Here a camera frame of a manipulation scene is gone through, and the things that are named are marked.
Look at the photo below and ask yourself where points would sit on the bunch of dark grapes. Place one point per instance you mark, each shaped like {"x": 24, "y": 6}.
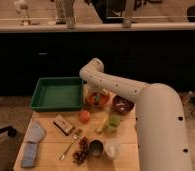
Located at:
{"x": 81, "y": 154}

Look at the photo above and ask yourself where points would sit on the dark metal can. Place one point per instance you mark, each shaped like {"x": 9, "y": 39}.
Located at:
{"x": 96, "y": 148}

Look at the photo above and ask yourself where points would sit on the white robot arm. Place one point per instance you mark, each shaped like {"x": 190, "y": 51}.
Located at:
{"x": 161, "y": 127}

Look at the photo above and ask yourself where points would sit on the orange fruit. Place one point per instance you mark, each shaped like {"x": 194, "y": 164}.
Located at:
{"x": 84, "y": 116}

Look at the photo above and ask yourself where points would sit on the white paper cup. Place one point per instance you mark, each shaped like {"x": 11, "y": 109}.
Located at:
{"x": 112, "y": 148}

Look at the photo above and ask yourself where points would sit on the black chair part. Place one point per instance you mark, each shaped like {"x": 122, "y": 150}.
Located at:
{"x": 11, "y": 131}

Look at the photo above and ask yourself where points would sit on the brown rectangular box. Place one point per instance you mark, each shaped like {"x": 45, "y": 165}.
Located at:
{"x": 63, "y": 124}

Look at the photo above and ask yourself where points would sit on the green plastic cup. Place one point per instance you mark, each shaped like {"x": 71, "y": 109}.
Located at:
{"x": 113, "y": 123}

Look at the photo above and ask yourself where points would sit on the yellow banana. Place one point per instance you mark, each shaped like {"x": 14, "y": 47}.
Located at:
{"x": 102, "y": 124}

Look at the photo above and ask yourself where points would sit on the green plastic tray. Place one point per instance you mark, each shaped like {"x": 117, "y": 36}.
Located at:
{"x": 58, "y": 94}

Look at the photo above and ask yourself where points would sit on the dark red bowl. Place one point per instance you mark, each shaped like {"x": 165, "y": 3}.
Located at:
{"x": 121, "y": 105}

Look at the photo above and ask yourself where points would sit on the orange bowl with items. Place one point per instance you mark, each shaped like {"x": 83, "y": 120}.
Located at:
{"x": 98, "y": 99}

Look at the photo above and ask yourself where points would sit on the grey folded cloth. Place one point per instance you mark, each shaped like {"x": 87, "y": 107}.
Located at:
{"x": 35, "y": 133}

